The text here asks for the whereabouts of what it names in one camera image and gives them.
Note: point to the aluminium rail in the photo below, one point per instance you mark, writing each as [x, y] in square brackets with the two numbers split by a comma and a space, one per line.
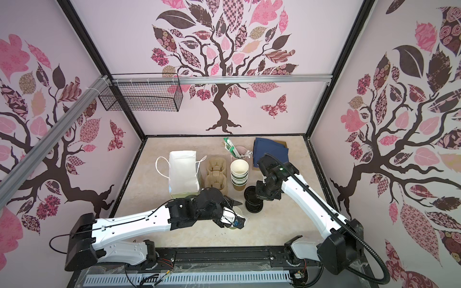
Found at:
[12, 182]
[290, 78]

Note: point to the blue napkin stack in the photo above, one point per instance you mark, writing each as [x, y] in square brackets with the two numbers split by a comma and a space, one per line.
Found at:
[271, 153]

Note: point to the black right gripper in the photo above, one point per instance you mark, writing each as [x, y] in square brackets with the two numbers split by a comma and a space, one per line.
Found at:
[263, 191]

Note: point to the green wrapped stirrers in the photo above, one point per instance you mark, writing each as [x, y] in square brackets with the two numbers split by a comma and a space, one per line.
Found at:
[229, 146]

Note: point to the white slotted cable duct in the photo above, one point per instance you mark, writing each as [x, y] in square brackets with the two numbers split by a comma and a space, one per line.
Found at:
[186, 279]

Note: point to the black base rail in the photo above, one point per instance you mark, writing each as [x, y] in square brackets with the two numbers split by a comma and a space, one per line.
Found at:
[304, 273]

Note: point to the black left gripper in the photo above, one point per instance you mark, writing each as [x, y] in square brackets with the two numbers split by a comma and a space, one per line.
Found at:
[227, 201]

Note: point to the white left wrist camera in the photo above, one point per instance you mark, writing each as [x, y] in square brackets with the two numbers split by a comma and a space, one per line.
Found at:
[226, 217]

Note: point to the aluminium rail back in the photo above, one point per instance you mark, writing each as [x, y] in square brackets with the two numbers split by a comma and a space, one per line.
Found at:
[290, 78]

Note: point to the stacked paper cups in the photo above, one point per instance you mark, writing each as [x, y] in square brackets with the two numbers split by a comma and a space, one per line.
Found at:
[239, 171]

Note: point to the brown cardboard napkin box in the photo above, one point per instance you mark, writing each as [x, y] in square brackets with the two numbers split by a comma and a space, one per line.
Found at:
[281, 144]

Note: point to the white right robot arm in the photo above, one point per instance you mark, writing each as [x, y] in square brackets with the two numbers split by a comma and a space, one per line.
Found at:
[339, 248]

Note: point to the black cup lid stack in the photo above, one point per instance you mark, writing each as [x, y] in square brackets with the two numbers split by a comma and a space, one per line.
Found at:
[252, 203]

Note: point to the white green paper cup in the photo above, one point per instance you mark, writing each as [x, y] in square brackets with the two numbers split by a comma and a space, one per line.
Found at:
[240, 212]

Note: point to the pink bucket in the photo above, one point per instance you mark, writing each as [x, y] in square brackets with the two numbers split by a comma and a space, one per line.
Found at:
[242, 150]

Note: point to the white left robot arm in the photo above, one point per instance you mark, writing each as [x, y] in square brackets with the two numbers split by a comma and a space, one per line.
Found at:
[96, 240]

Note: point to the black wire basket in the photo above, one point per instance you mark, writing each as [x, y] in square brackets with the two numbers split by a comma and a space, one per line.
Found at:
[145, 92]

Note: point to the aluminium rail left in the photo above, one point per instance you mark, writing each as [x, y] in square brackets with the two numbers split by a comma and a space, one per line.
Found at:
[12, 182]

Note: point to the white paper takeout bag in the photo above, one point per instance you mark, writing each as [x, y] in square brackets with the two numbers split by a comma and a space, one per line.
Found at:
[183, 173]

